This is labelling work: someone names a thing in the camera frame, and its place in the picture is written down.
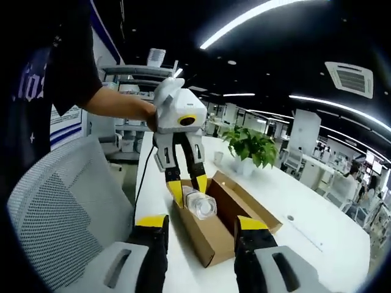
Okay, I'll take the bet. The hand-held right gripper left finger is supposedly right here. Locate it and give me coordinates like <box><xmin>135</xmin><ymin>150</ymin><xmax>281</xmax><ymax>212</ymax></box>
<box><xmin>100</xmin><ymin>214</ymin><xmax>170</xmax><ymax>293</ymax></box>

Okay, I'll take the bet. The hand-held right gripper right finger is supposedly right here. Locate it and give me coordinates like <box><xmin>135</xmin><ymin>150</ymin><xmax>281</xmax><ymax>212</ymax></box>
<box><xmin>234</xmin><ymin>215</ymin><xmax>332</xmax><ymax>293</ymax></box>

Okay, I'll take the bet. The clear plastic bottle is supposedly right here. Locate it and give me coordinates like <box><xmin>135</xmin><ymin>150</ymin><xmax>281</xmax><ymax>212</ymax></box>
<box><xmin>182</xmin><ymin>186</ymin><xmax>218</xmax><ymax>221</ymax></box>

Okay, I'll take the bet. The brown cardboard shoe box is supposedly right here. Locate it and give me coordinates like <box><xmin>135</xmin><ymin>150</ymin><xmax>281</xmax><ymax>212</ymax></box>
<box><xmin>166</xmin><ymin>170</ymin><xmax>283</xmax><ymax>269</ymax></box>

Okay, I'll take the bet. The person's left hand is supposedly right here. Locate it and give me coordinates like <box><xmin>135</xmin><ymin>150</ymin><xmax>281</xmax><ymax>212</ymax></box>
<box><xmin>145</xmin><ymin>105</ymin><xmax>157</xmax><ymax>132</ymax></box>

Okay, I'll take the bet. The grey metal shelf rack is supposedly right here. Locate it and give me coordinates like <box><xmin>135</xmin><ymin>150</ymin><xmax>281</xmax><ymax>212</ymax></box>
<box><xmin>100</xmin><ymin>63</ymin><xmax>178</xmax><ymax>159</ymax></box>

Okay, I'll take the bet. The green potted plant white pot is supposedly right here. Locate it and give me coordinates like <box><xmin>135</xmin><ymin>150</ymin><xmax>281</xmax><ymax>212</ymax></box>
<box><xmin>221</xmin><ymin>125</ymin><xmax>279</xmax><ymax>178</ymax></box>

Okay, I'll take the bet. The white office chair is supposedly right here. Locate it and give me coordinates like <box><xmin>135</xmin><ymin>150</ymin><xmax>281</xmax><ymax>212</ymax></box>
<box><xmin>283</xmin><ymin>146</ymin><xmax>303</xmax><ymax>172</ymax></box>

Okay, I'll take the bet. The white poster blue border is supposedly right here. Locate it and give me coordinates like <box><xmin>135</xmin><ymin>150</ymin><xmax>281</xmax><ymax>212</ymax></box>
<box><xmin>50</xmin><ymin>30</ymin><xmax>125</xmax><ymax>147</ymax></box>

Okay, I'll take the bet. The grey mesh office chair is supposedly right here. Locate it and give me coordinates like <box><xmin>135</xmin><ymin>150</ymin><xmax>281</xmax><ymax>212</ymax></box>
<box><xmin>5</xmin><ymin>134</ymin><xmax>137</xmax><ymax>293</ymax></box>

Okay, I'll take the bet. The person's black shirt torso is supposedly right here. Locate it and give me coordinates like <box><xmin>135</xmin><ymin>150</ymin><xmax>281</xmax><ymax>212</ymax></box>
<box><xmin>0</xmin><ymin>0</ymin><xmax>103</xmax><ymax>184</ymax></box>

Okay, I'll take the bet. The long ceiling light strip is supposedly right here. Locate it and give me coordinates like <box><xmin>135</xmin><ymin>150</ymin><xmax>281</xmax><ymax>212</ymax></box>
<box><xmin>288</xmin><ymin>94</ymin><xmax>387</xmax><ymax>134</ymax></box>

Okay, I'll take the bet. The ceiling air conditioner unit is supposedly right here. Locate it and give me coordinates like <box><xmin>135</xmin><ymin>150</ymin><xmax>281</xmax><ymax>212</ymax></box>
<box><xmin>324</xmin><ymin>60</ymin><xmax>374</xmax><ymax>99</ymax></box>

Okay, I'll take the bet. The black cable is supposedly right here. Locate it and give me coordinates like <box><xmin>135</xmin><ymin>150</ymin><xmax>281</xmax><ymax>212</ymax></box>
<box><xmin>133</xmin><ymin>145</ymin><xmax>157</xmax><ymax>226</ymax></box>

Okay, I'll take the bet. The wall monitor cluster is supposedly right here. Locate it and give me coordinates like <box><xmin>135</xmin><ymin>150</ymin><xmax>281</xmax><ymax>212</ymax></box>
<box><xmin>365</xmin><ymin>151</ymin><xmax>382</xmax><ymax>173</ymax></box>

